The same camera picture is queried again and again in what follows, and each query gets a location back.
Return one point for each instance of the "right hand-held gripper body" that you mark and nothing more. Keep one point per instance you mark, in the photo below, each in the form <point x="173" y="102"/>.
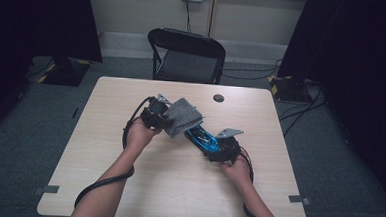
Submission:
<point x="229" y="150"/>

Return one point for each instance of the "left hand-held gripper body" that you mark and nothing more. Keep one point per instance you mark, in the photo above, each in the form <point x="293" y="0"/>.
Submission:
<point x="154" y="114"/>

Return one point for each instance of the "person's left hand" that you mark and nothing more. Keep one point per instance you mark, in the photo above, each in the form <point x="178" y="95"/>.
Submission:
<point x="139" y="137"/>

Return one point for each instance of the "person's right hand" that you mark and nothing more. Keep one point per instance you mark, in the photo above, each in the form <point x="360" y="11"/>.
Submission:
<point x="237" y="172"/>

